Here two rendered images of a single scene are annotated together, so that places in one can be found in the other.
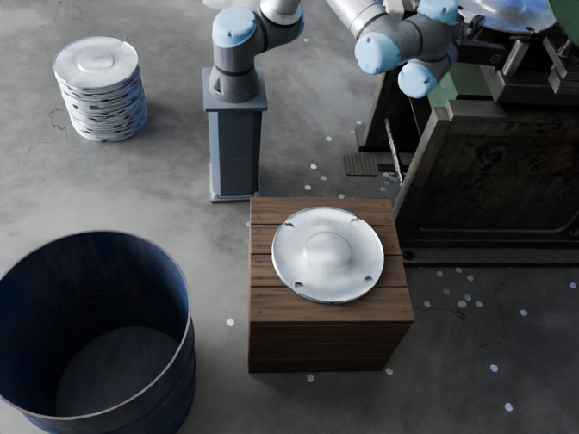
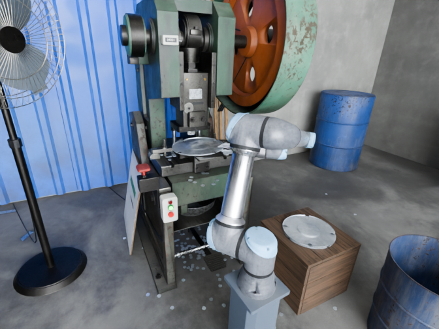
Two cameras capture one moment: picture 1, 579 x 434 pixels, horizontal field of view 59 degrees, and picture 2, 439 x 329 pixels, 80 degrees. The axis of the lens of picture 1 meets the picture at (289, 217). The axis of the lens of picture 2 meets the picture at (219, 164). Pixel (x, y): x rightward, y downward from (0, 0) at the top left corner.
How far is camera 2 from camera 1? 1.85 m
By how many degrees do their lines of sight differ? 81
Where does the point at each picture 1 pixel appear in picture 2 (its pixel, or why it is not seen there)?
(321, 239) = (306, 232)
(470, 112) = not seen: hidden behind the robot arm
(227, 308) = (330, 313)
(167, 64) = not seen: outside the picture
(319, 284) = (325, 228)
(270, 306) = (349, 240)
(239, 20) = (260, 232)
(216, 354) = (353, 307)
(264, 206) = (308, 258)
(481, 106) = not seen: hidden behind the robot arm
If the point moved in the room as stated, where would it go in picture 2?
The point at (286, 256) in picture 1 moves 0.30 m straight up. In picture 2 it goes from (325, 241) to (336, 192)
